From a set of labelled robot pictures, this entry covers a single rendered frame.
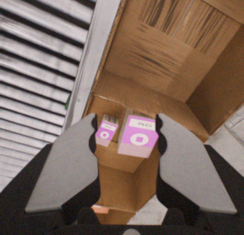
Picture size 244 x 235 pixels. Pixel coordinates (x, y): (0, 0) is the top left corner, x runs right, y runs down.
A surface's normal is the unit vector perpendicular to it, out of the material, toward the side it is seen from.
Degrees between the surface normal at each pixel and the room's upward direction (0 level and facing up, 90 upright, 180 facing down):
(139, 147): 0
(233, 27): 0
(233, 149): 0
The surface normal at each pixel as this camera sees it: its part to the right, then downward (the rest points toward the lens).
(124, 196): 0.37, -0.78
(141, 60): -0.01, 0.55
